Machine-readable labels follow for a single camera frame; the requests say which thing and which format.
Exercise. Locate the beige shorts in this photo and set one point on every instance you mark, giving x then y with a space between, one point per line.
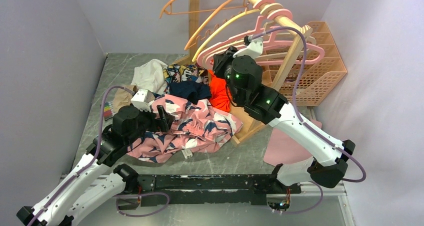
121 98

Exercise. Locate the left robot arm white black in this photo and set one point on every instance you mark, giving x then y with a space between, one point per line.
73 199

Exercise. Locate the yellow hanger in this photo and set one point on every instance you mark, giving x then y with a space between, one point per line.
219 29

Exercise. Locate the yellow black patterned garment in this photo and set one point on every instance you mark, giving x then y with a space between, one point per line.
190 72

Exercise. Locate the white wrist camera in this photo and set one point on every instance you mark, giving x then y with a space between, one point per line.
142 100
253 47

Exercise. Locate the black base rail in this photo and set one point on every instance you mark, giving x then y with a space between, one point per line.
256 189

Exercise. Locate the navy blue shorts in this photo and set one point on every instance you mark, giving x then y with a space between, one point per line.
191 90

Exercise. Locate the peach plastic file organizer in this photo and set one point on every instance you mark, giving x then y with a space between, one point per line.
323 69

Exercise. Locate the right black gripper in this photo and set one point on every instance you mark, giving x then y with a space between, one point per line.
221 60

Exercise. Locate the front orange hanger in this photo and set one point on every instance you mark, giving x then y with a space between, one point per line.
208 22

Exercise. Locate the wooden clothes rack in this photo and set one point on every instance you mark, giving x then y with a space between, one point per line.
276 72

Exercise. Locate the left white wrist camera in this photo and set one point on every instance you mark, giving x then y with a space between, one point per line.
142 100

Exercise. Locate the pink clipboard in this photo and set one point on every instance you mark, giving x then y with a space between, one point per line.
283 149

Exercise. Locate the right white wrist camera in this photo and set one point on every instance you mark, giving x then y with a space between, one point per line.
253 47

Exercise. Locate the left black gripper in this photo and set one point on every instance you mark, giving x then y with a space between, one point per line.
162 124

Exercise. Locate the orange shorts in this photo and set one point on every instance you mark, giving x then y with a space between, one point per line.
219 98

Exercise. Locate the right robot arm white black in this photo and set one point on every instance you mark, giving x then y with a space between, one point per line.
328 162

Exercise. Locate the pink patterned shorts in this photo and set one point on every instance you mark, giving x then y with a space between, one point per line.
197 127

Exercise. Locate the white garment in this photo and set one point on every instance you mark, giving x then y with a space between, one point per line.
150 76

